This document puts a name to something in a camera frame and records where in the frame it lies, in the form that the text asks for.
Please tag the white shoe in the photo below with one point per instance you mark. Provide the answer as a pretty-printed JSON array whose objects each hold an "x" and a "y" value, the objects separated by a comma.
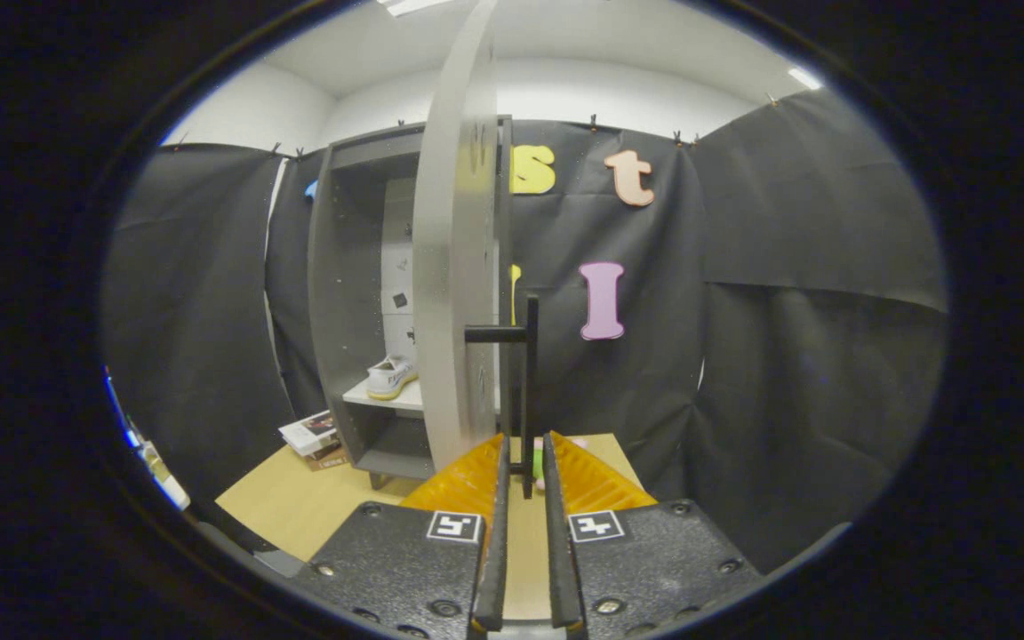
[{"x": 390, "y": 376}]

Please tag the pink green plush toy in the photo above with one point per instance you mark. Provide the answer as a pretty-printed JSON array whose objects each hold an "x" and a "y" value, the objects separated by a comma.
[{"x": 537, "y": 464}]

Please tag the grey shoe cabinet door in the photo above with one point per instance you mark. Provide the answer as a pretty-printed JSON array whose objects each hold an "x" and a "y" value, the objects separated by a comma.
[{"x": 454, "y": 267}]

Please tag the black backdrop cloth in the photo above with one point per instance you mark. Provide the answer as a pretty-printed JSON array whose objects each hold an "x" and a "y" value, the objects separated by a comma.
[{"x": 788, "y": 356}]

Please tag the white blue plastic item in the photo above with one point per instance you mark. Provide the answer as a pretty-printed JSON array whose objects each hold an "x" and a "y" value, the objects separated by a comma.
[{"x": 170, "y": 487}]

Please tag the long ceiling light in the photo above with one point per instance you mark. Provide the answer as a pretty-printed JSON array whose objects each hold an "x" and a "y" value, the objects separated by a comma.
[{"x": 410, "y": 6}]

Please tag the row of small cloth clips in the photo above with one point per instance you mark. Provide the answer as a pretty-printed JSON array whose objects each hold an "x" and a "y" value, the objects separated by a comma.
[{"x": 593, "y": 122}]

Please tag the stack of books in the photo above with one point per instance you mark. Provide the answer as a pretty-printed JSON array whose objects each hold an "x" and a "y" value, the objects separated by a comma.
[{"x": 309, "y": 433}]

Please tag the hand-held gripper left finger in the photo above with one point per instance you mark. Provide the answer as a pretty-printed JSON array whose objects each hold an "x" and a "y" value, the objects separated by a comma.
[{"x": 405, "y": 560}]

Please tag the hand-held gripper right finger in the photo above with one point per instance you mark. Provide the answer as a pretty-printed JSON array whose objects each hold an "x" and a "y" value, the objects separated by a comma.
[{"x": 654, "y": 560}]

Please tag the grey shoe cabinet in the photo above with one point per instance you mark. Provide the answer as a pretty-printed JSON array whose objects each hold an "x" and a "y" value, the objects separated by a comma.
[{"x": 343, "y": 293}]

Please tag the small ceiling light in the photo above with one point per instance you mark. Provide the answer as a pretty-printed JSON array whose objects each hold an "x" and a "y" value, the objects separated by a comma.
[{"x": 804, "y": 78}]

